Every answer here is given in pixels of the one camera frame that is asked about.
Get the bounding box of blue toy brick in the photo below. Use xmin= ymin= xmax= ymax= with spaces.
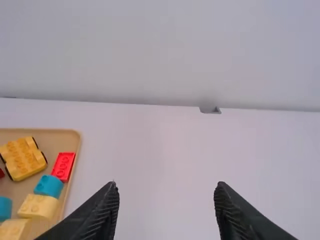
xmin=0 ymin=196 xmax=13 ymax=223
xmin=33 ymin=174 xmax=65 ymax=200

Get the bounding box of tan tray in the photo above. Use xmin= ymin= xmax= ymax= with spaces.
xmin=0 ymin=128 xmax=83 ymax=240

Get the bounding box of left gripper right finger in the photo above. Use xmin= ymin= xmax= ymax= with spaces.
xmin=213 ymin=181 xmax=300 ymax=240

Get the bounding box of yellow toy car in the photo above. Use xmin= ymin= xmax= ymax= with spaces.
xmin=0 ymin=136 xmax=49 ymax=183

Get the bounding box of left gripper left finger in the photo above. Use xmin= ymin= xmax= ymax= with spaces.
xmin=33 ymin=181 xmax=120 ymax=240

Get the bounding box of pale yellow toy brick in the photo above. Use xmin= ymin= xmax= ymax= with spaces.
xmin=16 ymin=193 xmax=60 ymax=222
xmin=0 ymin=218 xmax=32 ymax=240

